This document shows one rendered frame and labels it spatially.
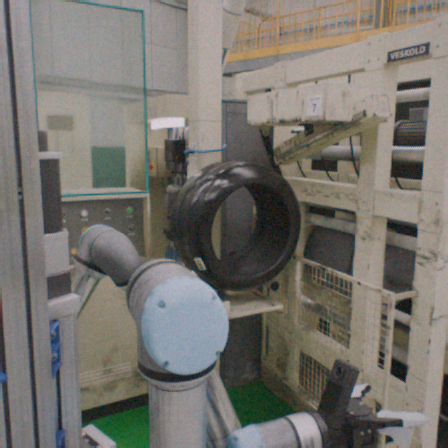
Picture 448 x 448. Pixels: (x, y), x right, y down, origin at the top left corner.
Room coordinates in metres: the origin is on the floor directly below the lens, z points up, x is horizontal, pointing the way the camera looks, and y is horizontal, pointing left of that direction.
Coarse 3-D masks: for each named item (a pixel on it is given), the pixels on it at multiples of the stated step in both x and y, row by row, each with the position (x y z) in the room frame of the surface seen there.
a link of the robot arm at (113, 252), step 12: (96, 240) 1.19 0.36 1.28; (108, 240) 1.17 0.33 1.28; (120, 240) 1.18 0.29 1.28; (96, 252) 1.17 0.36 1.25; (108, 252) 1.15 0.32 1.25; (120, 252) 1.16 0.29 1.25; (132, 252) 1.18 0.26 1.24; (96, 264) 1.19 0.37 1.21; (108, 264) 1.15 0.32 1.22; (120, 264) 1.14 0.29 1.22; (132, 264) 1.16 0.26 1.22; (120, 276) 1.14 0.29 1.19
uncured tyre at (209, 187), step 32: (192, 192) 1.80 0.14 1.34; (224, 192) 1.75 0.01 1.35; (256, 192) 2.14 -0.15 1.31; (288, 192) 1.90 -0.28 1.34; (192, 224) 1.72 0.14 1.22; (256, 224) 2.17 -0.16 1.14; (288, 224) 2.05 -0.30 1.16; (192, 256) 1.73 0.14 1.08; (256, 256) 2.12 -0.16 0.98; (288, 256) 1.91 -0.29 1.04; (224, 288) 1.80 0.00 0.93
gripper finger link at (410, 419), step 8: (384, 416) 0.70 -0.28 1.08; (392, 416) 0.70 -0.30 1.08; (400, 416) 0.70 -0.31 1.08; (408, 416) 0.70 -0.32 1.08; (416, 416) 0.70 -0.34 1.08; (424, 416) 0.71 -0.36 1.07; (408, 424) 0.69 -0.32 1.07; (416, 424) 0.69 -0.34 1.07; (384, 432) 0.70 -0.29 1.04; (392, 432) 0.70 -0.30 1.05; (400, 432) 0.70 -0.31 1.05; (408, 432) 0.70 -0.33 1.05; (400, 440) 0.70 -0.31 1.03; (408, 440) 0.69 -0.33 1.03
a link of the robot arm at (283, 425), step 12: (276, 420) 0.68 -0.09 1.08; (288, 420) 0.68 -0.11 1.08; (240, 432) 0.65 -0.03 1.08; (252, 432) 0.65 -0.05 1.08; (264, 432) 0.65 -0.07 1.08; (276, 432) 0.65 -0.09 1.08; (288, 432) 0.66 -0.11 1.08; (228, 444) 0.65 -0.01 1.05; (240, 444) 0.63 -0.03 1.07; (252, 444) 0.63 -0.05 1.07; (264, 444) 0.63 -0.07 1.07; (276, 444) 0.64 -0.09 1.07; (288, 444) 0.64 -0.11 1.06; (300, 444) 0.65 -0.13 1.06
